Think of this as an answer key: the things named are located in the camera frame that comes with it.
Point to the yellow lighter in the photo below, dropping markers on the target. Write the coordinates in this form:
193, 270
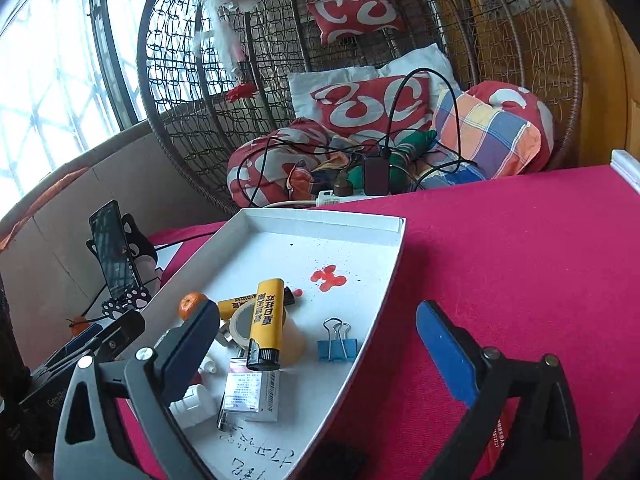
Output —
267, 308
229, 306

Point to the magenta tablecloth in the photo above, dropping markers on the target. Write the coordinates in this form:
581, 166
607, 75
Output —
531, 265

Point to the white tray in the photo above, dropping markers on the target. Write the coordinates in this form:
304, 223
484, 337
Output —
344, 264

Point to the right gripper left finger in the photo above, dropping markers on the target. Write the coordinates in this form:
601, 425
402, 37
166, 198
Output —
92, 442

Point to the green cloth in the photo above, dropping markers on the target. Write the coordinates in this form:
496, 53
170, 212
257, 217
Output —
414, 144

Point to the blue binder clip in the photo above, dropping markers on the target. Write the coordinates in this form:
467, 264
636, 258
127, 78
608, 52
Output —
338, 346

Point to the black power adapter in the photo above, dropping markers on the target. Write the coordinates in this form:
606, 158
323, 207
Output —
376, 176

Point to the wicker hanging egg chair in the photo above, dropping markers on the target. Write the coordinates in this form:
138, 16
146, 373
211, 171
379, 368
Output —
527, 42

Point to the dreamcatcher with flowers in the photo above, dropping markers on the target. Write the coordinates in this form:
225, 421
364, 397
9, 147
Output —
227, 44

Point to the red white headrest pillow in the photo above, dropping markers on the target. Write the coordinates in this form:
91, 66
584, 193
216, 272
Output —
339, 19

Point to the smartphone on stand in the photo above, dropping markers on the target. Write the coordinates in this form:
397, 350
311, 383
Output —
110, 245

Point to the brown tape roll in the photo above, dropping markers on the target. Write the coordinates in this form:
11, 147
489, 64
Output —
288, 339

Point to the red white seat cushion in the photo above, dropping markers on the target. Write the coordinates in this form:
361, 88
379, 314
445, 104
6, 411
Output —
295, 162

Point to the red white round cushion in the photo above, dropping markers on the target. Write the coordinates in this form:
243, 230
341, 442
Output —
521, 102

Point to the plaid colourful cushion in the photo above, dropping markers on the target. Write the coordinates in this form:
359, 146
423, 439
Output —
500, 143

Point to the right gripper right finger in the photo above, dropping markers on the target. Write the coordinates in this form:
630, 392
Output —
543, 441

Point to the orange tangerine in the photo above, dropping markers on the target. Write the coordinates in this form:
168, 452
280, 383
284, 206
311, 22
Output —
190, 303

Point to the red white back cushion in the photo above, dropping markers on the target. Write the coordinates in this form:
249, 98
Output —
363, 110

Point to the black cat phone stand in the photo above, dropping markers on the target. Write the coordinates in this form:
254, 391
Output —
145, 262

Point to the white power strip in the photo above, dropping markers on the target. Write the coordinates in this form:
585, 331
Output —
326, 198

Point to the small white medicine box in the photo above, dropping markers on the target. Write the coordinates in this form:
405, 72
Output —
251, 396

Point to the white power bank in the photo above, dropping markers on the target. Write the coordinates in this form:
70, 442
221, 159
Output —
627, 167

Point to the white small bottle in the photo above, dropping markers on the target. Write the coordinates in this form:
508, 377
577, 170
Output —
196, 406

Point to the window with grille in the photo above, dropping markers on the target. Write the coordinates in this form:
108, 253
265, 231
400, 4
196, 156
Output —
68, 83

